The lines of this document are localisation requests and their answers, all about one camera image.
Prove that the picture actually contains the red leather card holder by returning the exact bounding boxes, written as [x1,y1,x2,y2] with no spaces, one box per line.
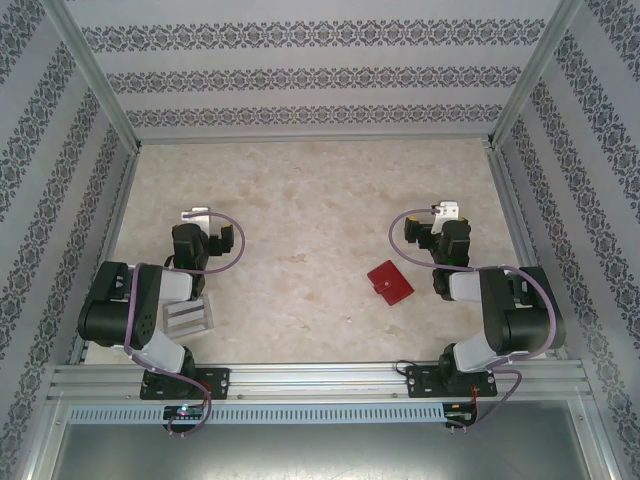
[366,260,416,306]

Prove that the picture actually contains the clear plastic box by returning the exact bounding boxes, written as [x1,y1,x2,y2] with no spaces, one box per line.
[160,293,218,338]

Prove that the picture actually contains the grey metal panel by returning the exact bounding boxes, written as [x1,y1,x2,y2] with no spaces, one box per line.
[29,399,614,480]

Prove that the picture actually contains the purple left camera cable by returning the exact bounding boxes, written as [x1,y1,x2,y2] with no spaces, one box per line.
[124,211,247,374]

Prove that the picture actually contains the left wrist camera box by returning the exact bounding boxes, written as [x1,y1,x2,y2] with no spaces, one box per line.
[180,206,212,234]

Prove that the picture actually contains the aluminium side rail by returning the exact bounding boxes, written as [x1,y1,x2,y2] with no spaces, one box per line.
[487,146,570,360]
[68,148,141,367]

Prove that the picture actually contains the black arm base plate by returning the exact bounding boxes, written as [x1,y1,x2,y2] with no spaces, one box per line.
[139,367,232,401]
[405,364,499,399]

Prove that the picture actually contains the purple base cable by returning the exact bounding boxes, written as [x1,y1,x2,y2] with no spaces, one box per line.
[167,379,214,437]
[467,369,522,432]

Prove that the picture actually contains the aluminium mounting rail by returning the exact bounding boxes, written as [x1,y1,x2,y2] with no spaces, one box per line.
[47,358,596,402]

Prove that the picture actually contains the aluminium frame post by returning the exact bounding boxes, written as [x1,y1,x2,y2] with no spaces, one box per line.
[47,0,145,152]
[485,0,587,150]

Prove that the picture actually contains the slotted grey cable duct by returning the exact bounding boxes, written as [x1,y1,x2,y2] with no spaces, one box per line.
[66,403,447,424]

